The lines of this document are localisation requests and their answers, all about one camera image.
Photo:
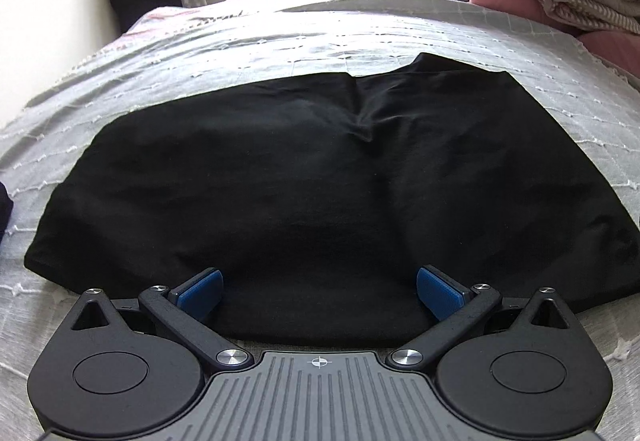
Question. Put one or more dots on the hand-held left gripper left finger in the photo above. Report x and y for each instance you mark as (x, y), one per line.
(201, 293)

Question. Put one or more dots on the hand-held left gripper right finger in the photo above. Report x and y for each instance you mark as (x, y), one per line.
(439, 292)

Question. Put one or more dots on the dark cloth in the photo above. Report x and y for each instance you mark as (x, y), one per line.
(5, 213)

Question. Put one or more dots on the grey quilted bedspread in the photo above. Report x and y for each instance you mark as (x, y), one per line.
(200, 41)

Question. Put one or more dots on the black pants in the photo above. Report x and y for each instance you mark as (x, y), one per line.
(300, 171)

